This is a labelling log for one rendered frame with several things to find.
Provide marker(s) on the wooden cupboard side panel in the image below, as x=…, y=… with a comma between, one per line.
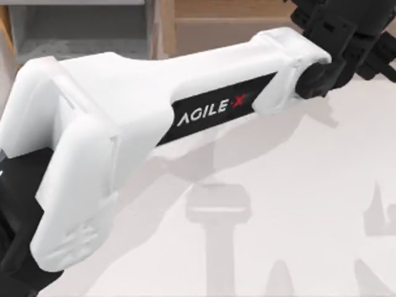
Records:
x=6, y=34

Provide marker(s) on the grey pierced drawer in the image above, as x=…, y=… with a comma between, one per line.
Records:
x=80, y=28

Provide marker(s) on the pale wooden drawer front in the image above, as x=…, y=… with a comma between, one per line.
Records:
x=164, y=28

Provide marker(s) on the wooden cupboard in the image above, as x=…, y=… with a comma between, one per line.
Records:
x=229, y=34

